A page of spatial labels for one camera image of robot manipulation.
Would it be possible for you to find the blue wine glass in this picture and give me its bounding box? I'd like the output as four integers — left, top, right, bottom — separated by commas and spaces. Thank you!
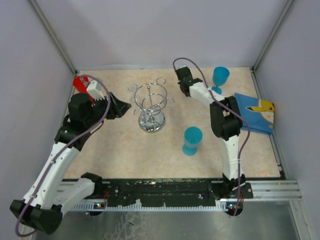
182, 126, 203, 157
211, 66, 230, 95

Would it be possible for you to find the red wine glass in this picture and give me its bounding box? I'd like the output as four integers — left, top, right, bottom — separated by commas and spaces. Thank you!
72, 76, 95, 106

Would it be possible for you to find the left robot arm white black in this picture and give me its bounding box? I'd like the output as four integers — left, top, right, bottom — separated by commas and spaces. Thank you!
9, 80, 131, 235

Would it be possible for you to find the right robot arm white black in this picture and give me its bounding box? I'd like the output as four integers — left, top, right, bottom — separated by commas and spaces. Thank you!
173, 66, 246, 216

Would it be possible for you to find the blue cartoon cloth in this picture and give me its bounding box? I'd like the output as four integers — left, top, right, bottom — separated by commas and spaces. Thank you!
234, 93, 275, 135

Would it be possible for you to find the chrome wire glass rack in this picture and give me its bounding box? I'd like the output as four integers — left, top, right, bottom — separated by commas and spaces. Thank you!
133, 77, 176, 134

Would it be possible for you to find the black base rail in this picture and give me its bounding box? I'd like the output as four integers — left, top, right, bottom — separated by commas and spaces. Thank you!
84, 178, 238, 207

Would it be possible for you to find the left aluminium corner post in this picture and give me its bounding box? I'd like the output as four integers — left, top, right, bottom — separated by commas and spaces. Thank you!
27, 0, 78, 76

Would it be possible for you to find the aluminium corner post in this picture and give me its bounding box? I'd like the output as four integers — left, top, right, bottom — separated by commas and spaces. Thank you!
27, 0, 78, 76
251, 0, 296, 73

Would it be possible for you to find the right aluminium corner post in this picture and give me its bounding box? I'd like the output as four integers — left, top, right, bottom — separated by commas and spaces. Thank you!
251, 0, 296, 73

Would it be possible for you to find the white cable duct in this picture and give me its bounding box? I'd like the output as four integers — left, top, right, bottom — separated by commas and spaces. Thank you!
70, 201, 236, 212

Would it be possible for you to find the aluminium frame rail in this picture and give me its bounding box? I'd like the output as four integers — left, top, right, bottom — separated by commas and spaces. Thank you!
57, 181, 303, 202

